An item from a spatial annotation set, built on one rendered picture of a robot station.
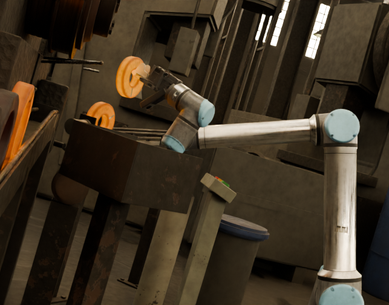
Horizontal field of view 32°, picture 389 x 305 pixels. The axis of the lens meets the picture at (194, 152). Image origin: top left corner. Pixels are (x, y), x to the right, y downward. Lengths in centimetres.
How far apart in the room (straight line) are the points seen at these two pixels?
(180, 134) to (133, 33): 251
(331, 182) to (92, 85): 277
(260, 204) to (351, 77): 164
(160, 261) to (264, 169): 166
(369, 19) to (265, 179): 186
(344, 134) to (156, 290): 102
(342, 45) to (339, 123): 341
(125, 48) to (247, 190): 136
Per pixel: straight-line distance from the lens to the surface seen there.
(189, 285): 287
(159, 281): 280
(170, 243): 276
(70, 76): 487
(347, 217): 236
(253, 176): 425
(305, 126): 249
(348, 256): 238
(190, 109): 237
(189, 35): 453
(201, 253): 284
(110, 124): 264
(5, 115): 114
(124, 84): 251
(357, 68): 549
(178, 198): 157
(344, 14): 584
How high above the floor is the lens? 78
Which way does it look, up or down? 2 degrees down
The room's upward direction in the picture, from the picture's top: 17 degrees clockwise
